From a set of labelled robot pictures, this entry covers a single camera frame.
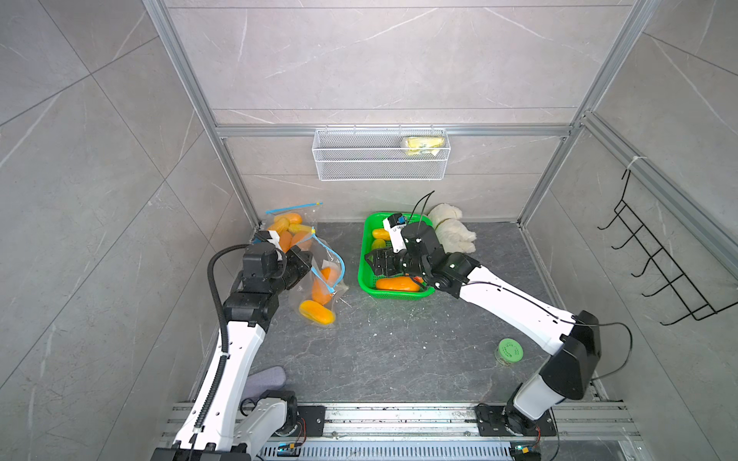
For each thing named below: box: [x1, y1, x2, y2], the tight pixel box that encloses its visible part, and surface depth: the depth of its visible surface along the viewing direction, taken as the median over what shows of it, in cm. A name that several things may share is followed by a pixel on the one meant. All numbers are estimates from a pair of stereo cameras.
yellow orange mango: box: [268, 216, 291, 234], surface depth 116 cm
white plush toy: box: [426, 202, 477, 254], surface depth 109 cm
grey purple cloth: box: [241, 365, 287, 402], surface depth 79 cm
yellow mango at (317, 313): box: [298, 299, 337, 326], surface depth 91 cm
